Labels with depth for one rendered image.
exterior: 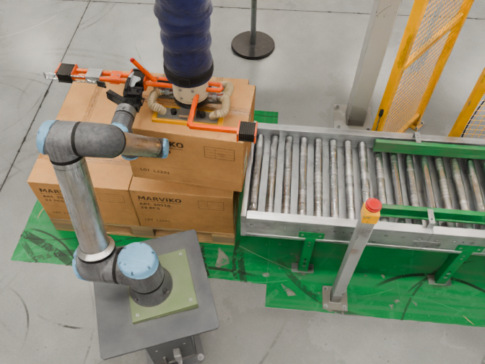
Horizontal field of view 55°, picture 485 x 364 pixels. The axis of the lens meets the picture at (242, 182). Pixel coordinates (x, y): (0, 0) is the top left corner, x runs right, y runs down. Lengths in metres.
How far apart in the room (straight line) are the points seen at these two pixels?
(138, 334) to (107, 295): 0.23
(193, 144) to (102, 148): 0.74
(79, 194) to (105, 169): 1.11
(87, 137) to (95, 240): 0.47
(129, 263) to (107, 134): 0.56
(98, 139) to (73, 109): 1.67
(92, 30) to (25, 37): 0.62
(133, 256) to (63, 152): 0.52
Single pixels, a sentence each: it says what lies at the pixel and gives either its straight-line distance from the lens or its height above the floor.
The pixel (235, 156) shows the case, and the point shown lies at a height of 0.96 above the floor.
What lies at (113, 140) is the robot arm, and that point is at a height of 1.53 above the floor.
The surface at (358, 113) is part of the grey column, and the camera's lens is 3.67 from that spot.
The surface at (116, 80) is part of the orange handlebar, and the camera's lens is 2.31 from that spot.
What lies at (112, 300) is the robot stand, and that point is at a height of 0.75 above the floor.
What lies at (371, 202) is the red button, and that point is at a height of 1.04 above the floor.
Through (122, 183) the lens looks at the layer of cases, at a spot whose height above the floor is 0.54.
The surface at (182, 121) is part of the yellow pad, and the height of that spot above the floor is 1.08.
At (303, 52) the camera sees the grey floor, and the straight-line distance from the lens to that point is 4.39.
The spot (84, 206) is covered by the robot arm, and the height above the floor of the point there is 1.29.
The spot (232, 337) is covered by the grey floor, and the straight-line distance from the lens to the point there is 2.82.
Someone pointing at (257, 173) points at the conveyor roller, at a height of 0.55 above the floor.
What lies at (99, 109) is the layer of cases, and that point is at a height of 0.54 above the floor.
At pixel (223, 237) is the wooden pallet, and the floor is 0.09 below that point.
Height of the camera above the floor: 2.69
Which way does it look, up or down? 54 degrees down
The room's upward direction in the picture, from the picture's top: straight up
